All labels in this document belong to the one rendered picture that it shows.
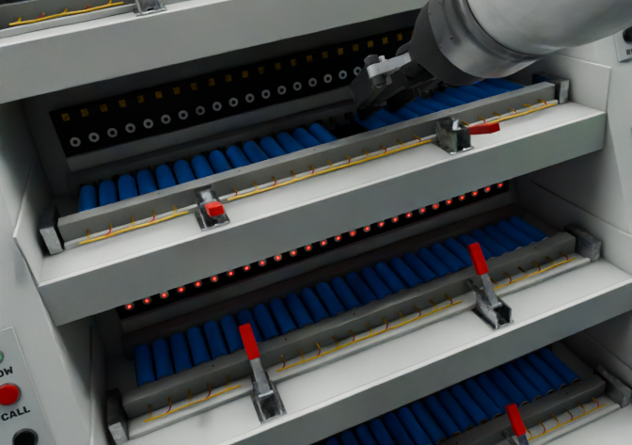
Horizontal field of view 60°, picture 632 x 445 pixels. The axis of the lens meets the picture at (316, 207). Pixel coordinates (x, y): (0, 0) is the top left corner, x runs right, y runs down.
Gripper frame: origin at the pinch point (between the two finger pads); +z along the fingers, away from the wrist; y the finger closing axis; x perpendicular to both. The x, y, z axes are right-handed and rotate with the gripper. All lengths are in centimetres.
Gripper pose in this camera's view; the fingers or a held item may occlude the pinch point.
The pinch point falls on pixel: (384, 96)
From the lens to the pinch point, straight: 61.7
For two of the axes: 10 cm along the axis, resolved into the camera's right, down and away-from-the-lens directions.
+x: 2.9, 9.6, 0.0
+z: -2.2, 0.7, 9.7
